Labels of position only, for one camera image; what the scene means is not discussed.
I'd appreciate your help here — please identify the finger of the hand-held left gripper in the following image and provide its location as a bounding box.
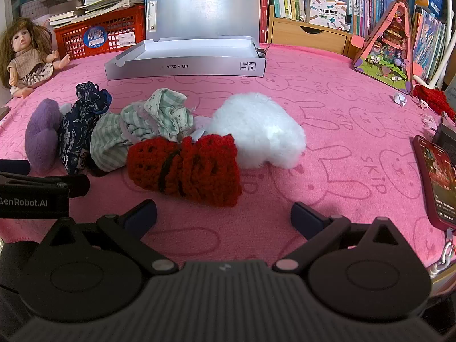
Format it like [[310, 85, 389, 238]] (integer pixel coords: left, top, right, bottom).
[[0, 160, 31, 176], [0, 172, 91, 199]]

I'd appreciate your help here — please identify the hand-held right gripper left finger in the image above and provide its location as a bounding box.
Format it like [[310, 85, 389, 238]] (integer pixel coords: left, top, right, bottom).
[[46, 199, 179, 276]]

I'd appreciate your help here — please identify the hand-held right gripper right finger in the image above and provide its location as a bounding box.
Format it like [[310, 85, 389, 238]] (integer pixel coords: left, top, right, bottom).
[[272, 201, 408, 275]]

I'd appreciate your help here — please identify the purple plush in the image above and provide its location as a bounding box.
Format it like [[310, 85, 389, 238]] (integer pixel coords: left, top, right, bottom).
[[25, 98, 65, 175]]

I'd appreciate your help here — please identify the dark blue floral pouch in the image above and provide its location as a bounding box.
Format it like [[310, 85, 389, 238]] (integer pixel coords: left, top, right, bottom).
[[58, 82, 113, 175]]

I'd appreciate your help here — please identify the green cloth pouch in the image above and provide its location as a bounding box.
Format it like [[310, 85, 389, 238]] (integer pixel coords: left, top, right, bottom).
[[90, 89, 195, 172]]

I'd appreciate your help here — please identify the red knitted pouch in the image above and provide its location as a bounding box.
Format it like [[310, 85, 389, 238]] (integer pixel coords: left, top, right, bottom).
[[127, 133, 243, 207]]

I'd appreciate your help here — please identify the white fluffy plush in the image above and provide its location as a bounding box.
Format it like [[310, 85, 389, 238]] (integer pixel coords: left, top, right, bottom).
[[205, 92, 306, 170]]

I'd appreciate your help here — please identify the grey cardboard box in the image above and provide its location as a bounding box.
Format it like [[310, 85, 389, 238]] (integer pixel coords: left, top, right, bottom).
[[104, 0, 267, 81]]

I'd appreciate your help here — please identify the pink rabbit print blanket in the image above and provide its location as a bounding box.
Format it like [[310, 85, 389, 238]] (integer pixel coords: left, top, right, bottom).
[[0, 43, 456, 287]]

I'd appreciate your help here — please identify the brown haired doll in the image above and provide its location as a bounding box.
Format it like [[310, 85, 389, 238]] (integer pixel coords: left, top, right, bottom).
[[0, 17, 71, 99]]

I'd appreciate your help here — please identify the smartphone in red case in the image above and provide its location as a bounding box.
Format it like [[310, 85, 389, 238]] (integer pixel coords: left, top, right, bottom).
[[412, 135, 456, 229]]

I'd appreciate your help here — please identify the white carabiner clip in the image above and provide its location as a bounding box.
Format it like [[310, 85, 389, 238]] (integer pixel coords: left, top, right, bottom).
[[437, 228, 456, 270]]

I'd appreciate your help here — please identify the black power adapter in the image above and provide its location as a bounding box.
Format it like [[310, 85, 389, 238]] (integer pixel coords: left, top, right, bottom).
[[432, 123, 456, 147]]

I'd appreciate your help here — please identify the red crate blue sticker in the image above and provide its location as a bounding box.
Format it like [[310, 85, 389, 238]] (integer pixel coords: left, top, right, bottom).
[[53, 3, 147, 61]]

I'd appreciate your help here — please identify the red knitted yarn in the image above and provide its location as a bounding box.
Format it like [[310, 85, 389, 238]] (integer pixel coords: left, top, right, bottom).
[[413, 84, 456, 122]]

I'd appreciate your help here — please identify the wooden drawer box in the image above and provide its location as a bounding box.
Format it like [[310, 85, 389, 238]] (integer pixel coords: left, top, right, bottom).
[[267, 5, 357, 58]]

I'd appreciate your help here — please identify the pink triangular miniature house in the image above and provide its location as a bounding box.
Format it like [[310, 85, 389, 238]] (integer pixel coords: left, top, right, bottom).
[[351, 0, 415, 95]]

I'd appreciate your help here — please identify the small white printed carton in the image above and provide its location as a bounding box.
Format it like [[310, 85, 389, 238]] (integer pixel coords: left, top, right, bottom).
[[306, 0, 348, 31]]

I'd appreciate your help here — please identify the white plastic pipe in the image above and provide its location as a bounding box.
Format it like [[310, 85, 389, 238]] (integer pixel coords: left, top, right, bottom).
[[425, 0, 456, 90]]

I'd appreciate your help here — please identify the row of upright books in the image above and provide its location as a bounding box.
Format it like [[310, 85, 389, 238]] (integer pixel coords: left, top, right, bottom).
[[144, 0, 456, 83]]

